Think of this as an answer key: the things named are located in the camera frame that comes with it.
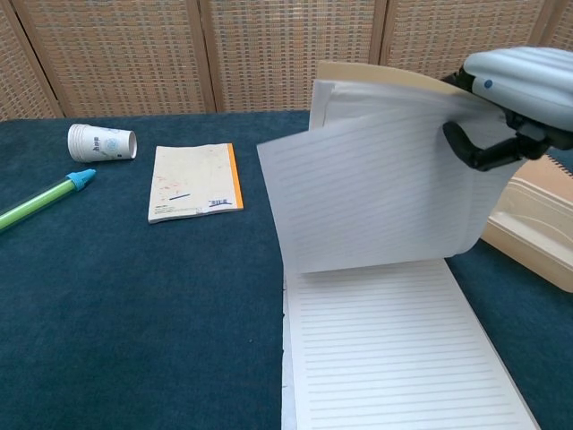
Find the right robot hand grey black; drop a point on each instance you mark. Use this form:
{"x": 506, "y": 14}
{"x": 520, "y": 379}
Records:
{"x": 528, "y": 76}

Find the large tan-covered lined notepad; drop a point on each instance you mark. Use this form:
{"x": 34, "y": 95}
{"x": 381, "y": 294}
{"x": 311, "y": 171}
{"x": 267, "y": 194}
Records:
{"x": 380, "y": 349}

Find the brown spiral notebook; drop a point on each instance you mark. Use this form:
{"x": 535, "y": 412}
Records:
{"x": 556, "y": 173}

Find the beige plastic food container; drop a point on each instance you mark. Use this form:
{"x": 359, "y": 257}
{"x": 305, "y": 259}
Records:
{"x": 537, "y": 244}

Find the woven bamboo folding screen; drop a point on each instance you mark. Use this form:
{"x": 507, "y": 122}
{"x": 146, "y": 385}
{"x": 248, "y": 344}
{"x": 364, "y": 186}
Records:
{"x": 179, "y": 54}

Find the white notepad orange spine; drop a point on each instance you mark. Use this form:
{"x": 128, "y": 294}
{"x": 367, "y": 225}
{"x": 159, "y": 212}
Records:
{"x": 192, "y": 183}

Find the white paper cup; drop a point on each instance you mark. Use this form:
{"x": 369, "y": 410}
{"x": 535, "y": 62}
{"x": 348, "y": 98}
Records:
{"x": 96, "y": 143}

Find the dark blue table cloth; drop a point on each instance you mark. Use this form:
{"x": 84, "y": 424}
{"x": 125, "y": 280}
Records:
{"x": 134, "y": 313}

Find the green tube toy blue ends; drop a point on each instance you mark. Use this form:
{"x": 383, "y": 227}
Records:
{"x": 40, "y": 199}

